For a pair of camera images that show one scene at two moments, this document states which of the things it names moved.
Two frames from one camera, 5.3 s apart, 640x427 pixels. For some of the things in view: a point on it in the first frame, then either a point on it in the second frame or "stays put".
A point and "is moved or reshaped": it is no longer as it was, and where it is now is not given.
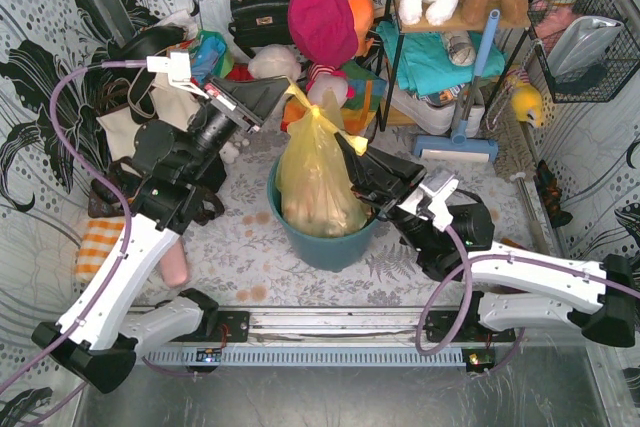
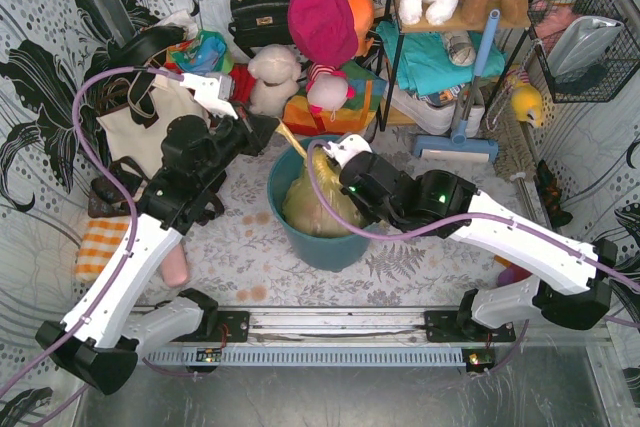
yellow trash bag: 315,180 is moved or reshaped
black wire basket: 587,47 stays put
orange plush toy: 361,5 stays put
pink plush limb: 174,264 stays put
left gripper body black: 232,104 to 255,132
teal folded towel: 426,67 stays put
